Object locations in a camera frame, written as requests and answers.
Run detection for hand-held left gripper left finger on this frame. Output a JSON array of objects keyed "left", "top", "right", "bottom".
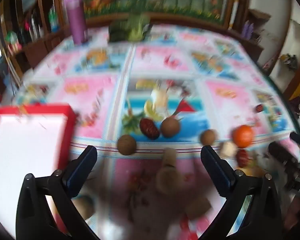
[{"left": 16, "top": 145, "right": 98, "bottom": 240}]

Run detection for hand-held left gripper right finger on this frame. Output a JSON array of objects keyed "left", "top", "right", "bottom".
[{"left": 197, "top": 145, "right": 283, "bottom": 240}]

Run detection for orange tangerine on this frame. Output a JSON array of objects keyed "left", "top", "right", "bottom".
[{"left": 232, "top": 125, "right": 255, "bottom": 148}]

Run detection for red tray with white inside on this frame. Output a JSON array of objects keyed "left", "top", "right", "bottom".
[{"left": 0, "top": 104, "right": 77, "bottom": 233}]

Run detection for brown walnut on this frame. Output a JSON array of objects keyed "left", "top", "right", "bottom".
[
  {"left": 200, "top": 129, "right": 217, "bottom": 146},
  {"left": 160, "top": 117, "right": 182, "bottom": 138},
  {"left": 117, "top": 134, "right": 137, "bottom": 155}
]

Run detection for small dark toy figure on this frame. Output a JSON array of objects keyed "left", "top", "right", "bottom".
[{"left": 280, "top": 54, "right": 298, "bottom": 70}]

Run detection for purple books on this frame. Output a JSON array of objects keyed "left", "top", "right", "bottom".
[{"left": 241, "top": 21, "right": 254, "bottom": 39}]

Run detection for wooden cabinet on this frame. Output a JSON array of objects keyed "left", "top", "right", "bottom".
[{"left": 0, "top": 0, "right": 263, "bottom": 85}]

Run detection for green and pink box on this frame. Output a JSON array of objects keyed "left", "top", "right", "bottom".
[{"left": 5, "top": 31, "right": 22, "bottom": 53}]

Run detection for purple bottle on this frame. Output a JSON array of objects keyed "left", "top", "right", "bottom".
[{"left": 64, "top": 0, "right": 88, "bottom": 44}]

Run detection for green bottle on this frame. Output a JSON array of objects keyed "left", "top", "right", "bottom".
[{"left": 49, "top": 6, "right": 59, "bottom": 32}]

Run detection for green leafy vegetable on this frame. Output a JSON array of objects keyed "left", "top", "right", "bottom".
[{"left": 125, "top": 12, "right": 150, "bottom": 40}]

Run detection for small wooden wall shelf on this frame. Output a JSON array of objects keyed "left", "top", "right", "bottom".
[{"left": 249, "top": 9, "right": 270, "bottom": 20}]

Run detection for framed garden wall painting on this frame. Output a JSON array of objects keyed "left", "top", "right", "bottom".
[{"left": 57, "top": 0, "right": 237, "bottom": 27}]

